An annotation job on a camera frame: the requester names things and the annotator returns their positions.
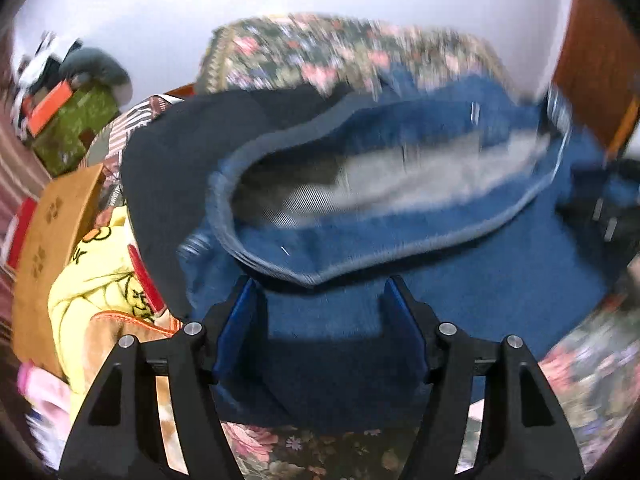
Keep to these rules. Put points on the grey pillow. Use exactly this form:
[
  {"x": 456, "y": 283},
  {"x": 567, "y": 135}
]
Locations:
[{"x": 100, "y": 62}]

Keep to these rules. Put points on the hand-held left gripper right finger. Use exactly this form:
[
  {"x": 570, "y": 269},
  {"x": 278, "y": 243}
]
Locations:
[{"x": 405, "y": 330}]

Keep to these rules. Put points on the floral bed blanket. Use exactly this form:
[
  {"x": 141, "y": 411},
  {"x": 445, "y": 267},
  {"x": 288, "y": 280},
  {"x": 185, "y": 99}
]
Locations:
[{"x": 300, "y": 55}]

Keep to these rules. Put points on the pink plush toy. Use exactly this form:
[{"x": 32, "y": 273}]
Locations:
[{"x": 40, "y": 390}]

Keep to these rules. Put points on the striped maroon curtain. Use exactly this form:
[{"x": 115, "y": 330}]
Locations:
[{"x": 15, "y": 175}]

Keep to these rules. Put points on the striped cloth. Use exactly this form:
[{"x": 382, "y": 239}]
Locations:
[{"x": 140, "y": 115}]

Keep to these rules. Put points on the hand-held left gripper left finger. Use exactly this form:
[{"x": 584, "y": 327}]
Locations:
[{"x": 235, "y": 325}]

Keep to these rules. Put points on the black garment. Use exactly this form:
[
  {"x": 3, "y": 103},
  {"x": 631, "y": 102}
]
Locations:
[{"x": 170, "y": 170}]

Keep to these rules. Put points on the pile of clothes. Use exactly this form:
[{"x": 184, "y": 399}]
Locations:
[{"x": 37, "y": 65}]

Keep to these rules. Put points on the yellow printed garment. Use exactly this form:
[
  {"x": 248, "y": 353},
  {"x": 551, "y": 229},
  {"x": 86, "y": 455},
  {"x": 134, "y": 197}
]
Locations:
[{"x": 95, "y": 275}]

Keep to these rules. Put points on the orange box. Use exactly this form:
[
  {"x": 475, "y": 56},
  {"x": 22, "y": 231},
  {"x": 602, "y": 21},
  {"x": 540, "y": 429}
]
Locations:
[{"x": 50, "y": 107}]

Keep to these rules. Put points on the red box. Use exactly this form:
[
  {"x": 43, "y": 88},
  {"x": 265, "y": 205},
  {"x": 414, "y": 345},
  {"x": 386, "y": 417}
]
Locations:
[{"x": 22, "y": 230}]

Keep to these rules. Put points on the wooden folding table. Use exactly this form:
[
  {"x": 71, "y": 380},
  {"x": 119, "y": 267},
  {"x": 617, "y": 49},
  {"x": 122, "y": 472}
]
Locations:
[{"x": 50, "y": 240}]

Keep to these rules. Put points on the blue denim jacket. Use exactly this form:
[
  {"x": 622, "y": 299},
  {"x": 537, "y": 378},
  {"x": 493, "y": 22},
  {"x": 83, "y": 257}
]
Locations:
[{"x": 450, "y": 270}]

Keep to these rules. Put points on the wooden door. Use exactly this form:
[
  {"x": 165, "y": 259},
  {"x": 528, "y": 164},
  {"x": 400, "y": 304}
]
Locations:
[{"x": 595, "y": 60}]

